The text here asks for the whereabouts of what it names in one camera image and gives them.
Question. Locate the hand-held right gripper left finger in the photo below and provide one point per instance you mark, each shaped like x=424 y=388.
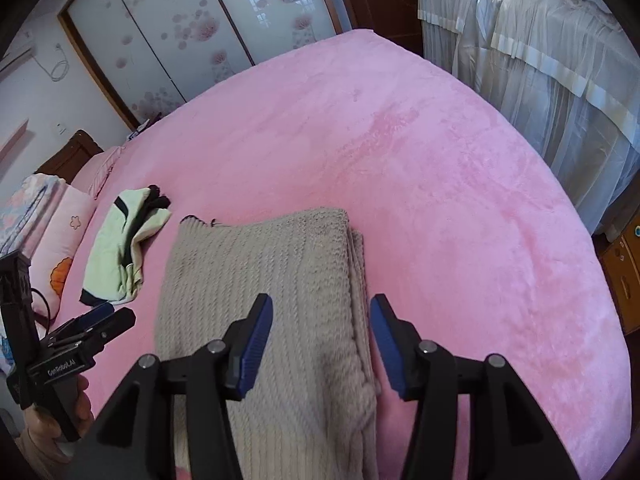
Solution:
x=255 y=345

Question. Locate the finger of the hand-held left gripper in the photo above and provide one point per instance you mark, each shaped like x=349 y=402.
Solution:
x=92 y=314
x=112 y=325

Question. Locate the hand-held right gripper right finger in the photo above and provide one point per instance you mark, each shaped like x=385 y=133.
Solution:
x=387 y=350

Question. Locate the beige knit sweater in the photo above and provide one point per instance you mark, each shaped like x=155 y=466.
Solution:
x=280 y=270

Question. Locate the person's left forearm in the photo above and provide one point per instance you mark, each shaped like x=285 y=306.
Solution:
x=35 y=460

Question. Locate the person's left hand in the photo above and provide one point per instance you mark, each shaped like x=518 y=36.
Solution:
x=85 y=405

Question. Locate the green and black garment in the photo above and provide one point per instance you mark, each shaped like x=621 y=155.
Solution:
x=110 y=255

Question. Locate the pink flower print pillow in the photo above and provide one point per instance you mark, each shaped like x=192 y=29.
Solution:
x=70 y=230

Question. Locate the folded floral quilt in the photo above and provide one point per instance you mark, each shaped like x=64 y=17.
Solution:
x=25 y=205

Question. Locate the pink ruffled pillow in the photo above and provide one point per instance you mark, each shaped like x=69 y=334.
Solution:
x=100 y=170

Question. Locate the wooden headboard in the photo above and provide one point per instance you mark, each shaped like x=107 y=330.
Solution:
x=75 y=152

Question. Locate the pink bed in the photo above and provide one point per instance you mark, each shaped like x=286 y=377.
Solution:
x=400 y=160

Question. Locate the wooden cabinet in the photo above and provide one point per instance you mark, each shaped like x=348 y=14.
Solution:
x=622 y=270

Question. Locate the white air conditioner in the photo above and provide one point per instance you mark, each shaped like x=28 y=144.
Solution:
x=17 y=57

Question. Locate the floral sliding door wardrobe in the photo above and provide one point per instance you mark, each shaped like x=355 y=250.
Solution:
x=175 y=20

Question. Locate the white lace furniture cover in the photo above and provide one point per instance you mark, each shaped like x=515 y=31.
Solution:
x=525 y=50

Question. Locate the brown wooden door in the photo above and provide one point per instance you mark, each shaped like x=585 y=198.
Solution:
x=385 y=0

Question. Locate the white wall switch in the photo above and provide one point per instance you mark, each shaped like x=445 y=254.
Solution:
x=61 y=128

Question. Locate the pink wall frame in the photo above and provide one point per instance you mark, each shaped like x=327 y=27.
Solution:
x=12 y=140

